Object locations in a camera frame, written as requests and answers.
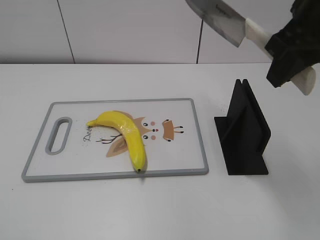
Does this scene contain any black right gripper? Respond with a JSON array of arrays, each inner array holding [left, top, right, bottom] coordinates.
[[264, 0, 320, 88]]

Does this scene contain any white-handled kitchen knife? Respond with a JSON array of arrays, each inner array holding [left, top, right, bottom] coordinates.
[[186, 0, 316, 96]]

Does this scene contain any yellow plastic banana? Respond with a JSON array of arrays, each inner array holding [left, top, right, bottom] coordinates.
[[86, 110, 147, 173]]

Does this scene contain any black knife stand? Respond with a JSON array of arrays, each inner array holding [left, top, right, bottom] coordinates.
[[214, 79, 271, 176]]

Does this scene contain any grey-rimmed white cutting board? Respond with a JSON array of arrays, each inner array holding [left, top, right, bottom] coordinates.
[[21, 98, 209, 183]]

